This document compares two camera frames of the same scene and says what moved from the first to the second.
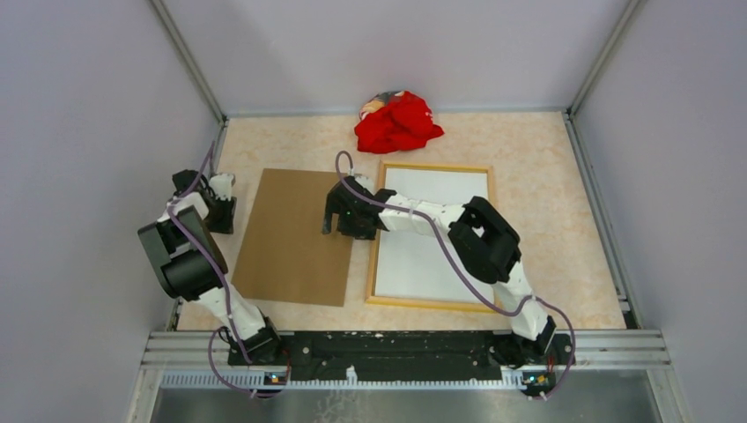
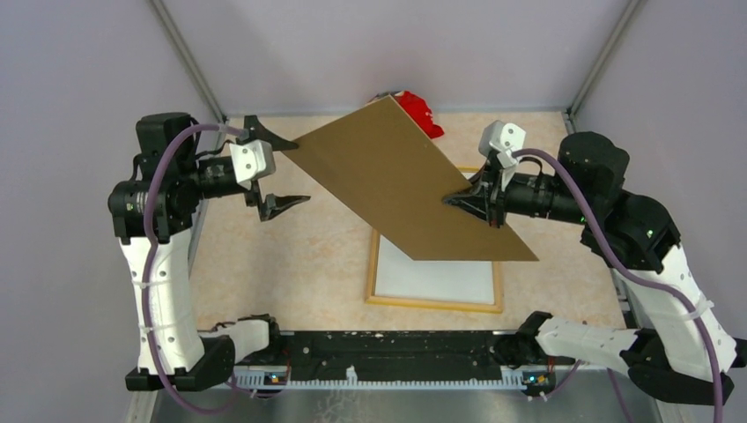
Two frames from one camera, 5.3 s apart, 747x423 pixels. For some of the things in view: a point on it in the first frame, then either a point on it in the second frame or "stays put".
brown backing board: x=287 y=256 -> x=384 y=166
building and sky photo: x=415 y=265 stays put
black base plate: x=384 y=350 stays put
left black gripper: x=227 y=223 -> x=256 y=130
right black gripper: x=334 y=208 -> x=481 y=198
